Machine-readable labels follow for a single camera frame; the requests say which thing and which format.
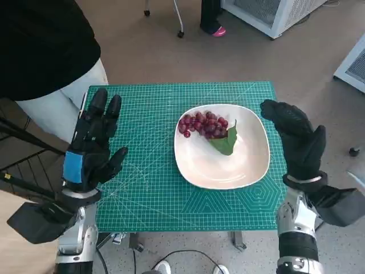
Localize grey chair seat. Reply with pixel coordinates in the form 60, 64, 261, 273
346, 170, 365, 189

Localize person with pink shoe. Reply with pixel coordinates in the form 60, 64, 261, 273
199, 0, 228, 37

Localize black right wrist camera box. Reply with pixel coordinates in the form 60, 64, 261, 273
309, 185, 365, 228

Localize white leg with black caster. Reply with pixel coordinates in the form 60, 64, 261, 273
173, 0, 185, 38

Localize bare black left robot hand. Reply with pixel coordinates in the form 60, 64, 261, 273
61, 88, 129, 195

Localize metal table leg bracket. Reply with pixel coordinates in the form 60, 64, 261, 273
230, 231, 246, 252
128, 232, 145, 252

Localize green cutting mat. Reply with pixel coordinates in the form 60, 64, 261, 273
79, 81, 287, 232

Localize person in black top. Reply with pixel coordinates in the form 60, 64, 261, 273
0, 0, 109, 143

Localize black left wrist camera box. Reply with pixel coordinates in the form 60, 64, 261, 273
7, 199, 78, 245

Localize black floor cable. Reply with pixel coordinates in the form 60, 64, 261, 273
149, 250, 226, 274

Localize white cabinet with grey panel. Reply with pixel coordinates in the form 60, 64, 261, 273
332, 39, 365, 95

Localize white square plate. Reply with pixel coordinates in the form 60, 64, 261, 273
173, 103, 271, 190

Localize red toy grapes with leaf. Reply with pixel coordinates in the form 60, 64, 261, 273
178, 111, 239, 157

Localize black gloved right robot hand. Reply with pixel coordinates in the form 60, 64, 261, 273
259, 99, 327, 184

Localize black metal rack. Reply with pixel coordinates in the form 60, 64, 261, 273
0, 98, 69, 206

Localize white mesh-front cabinet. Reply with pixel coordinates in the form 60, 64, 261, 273
221, 0, 329, 41

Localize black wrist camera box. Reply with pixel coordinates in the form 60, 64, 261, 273
7, 199, 78, 245
309, 185, 365, 228

